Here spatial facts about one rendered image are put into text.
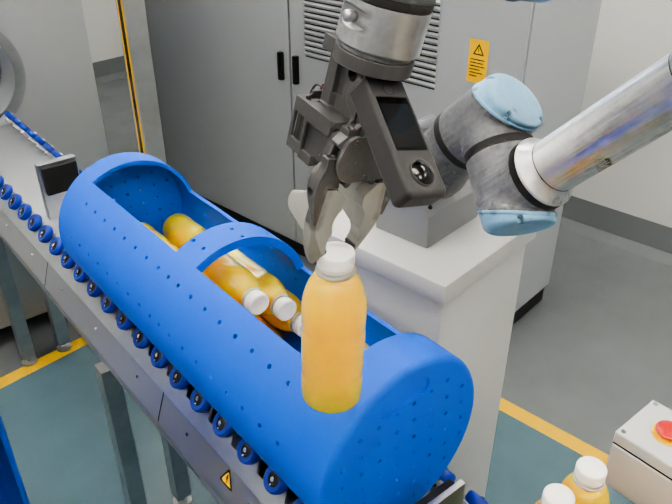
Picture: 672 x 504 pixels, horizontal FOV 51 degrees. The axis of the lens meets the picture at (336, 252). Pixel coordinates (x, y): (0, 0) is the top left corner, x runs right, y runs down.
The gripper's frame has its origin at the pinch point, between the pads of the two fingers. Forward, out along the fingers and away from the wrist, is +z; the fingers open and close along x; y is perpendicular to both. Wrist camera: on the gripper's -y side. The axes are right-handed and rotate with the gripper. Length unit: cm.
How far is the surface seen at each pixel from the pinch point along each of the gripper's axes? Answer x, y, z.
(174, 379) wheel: -6, 37, 55
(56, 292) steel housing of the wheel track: -4, 92, 75
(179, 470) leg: -36, 75, 138
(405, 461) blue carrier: -17.7, -6.1, 34.3
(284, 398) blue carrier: -3.9, 5.7, 28.0
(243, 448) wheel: -7, 15, 50
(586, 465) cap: -33.7, -21.4, 26.4
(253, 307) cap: -13.4, 28.2, 32.9
